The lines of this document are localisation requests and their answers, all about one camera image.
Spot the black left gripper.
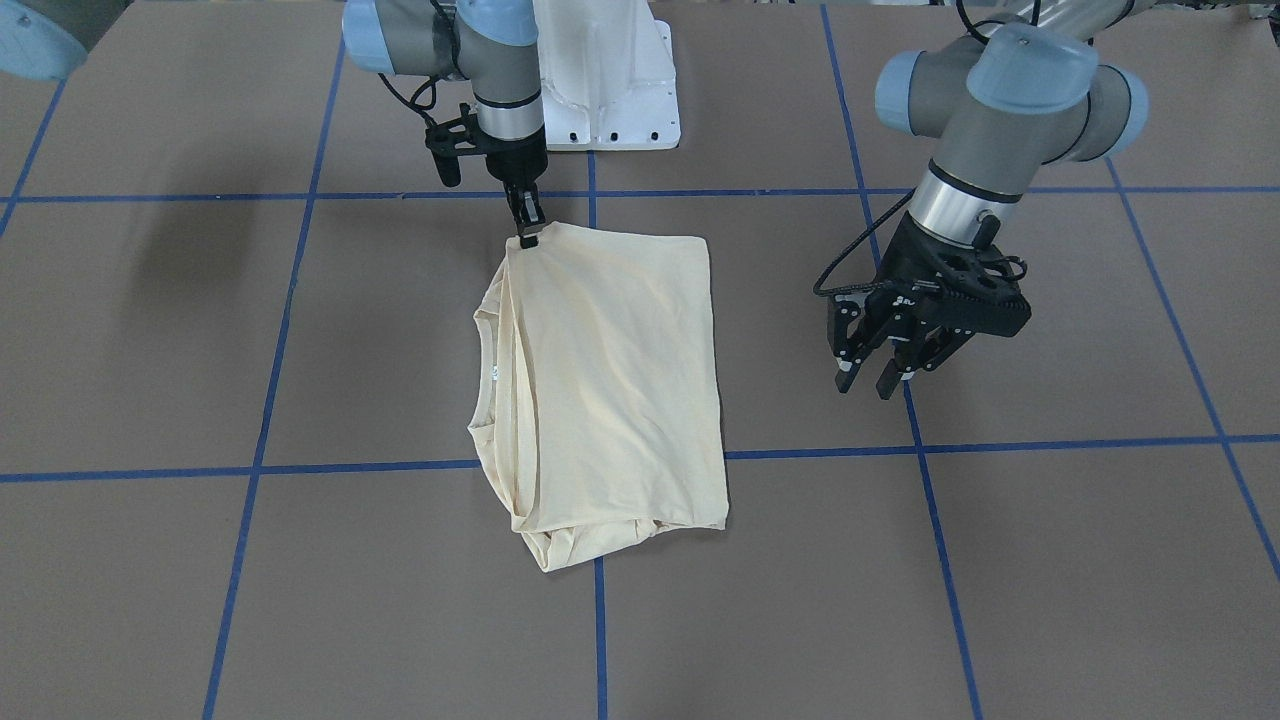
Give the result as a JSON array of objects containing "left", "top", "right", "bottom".
[{"left": 826, "top": 214, "right": 1001, "bottom": 400}]

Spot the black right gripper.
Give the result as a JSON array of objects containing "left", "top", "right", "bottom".
[{"left": 486, "top": 132, "right": 549, "bottom": 249}]

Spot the cream long-sleeve graphic shirt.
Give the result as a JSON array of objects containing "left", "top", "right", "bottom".
[{"left": 468, "top": 222, "right": 730, "bottom": 573}]

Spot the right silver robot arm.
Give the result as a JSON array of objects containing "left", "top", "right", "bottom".
[{"left": 342, "top": 1, "right": 548, "bottom": 249}]

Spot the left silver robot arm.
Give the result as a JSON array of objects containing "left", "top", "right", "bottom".
[{"left": 813, "top": 1, "right": 1151, "bottom": 398}]

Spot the white central mounting column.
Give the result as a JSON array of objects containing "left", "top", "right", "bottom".
[{"left": 534, "top": 1, "right": 681, "bottom": 152}]

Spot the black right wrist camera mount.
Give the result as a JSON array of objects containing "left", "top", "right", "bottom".
[{"left": 424, "top": 102, "right": 490, "bottom": 188}]

